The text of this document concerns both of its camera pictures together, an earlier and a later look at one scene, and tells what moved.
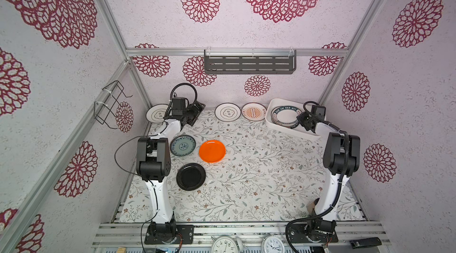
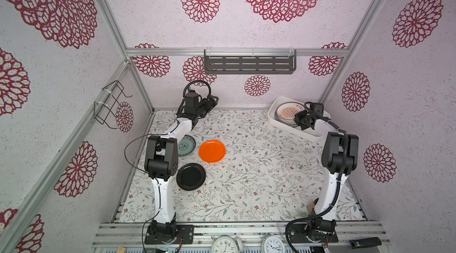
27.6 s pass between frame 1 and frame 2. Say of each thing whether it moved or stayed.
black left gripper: moved
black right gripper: stayed
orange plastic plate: stayed
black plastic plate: stayed
